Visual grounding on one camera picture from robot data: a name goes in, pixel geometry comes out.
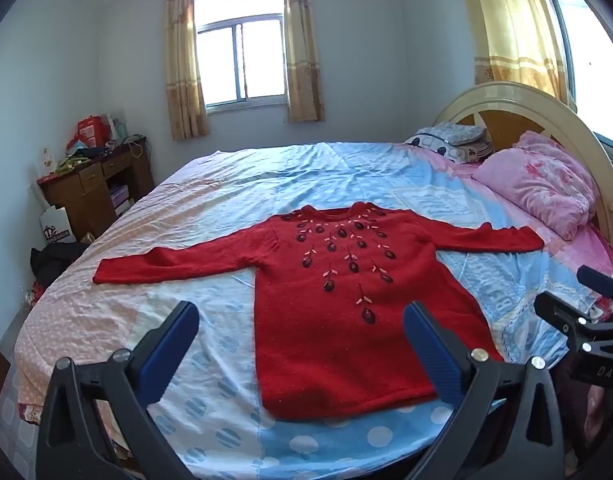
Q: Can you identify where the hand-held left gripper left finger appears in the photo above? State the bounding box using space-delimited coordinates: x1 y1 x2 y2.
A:
35 300 202 480

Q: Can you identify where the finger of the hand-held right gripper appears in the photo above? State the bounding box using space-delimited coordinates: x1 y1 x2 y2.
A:
577 265 613 302
533 291 613 348

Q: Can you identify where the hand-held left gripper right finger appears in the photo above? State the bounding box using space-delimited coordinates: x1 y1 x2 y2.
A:
403 300 567 480

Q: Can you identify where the red embroidered sweater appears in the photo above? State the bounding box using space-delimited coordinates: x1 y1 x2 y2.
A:
92 201 545 421

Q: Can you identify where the pink pillow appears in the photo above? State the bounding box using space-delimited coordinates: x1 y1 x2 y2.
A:
473 131 600 241

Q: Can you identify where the black bag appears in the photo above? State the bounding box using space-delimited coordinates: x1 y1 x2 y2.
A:
30 241 90 292

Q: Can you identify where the bed with patterned sheet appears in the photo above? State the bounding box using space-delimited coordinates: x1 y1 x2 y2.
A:
0 141 613 480

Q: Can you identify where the white paper bag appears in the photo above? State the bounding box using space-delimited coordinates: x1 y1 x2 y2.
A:
39 205 77 245

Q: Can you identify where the brown wooden desk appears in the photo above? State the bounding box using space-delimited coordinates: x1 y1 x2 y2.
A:
36 137 154 243

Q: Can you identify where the cream wooden headboard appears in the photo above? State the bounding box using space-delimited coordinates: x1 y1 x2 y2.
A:
433 81 613 276

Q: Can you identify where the white patterned pillow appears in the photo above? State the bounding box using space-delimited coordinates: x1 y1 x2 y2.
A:
404 132 495 164

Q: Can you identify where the grey folded pillow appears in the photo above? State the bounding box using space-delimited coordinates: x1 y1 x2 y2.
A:
429 122 487 147

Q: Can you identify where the white card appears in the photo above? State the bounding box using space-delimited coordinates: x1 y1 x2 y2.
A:
38 147 58 177

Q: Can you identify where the red gift bag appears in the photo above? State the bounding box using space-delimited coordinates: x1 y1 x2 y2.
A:
75 116 108 150

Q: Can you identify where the large bright window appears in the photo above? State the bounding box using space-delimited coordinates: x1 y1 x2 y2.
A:
537 0 613 153

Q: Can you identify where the wide yellow curtain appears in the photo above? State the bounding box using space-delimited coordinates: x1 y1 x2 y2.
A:
457 0 578 111

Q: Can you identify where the yellow patterned curtain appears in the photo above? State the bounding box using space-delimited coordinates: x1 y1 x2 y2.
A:
282 0 326 123
165 0 210 142

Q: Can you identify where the sliding window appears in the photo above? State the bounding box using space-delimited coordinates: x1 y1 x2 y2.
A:
194 0 288 112

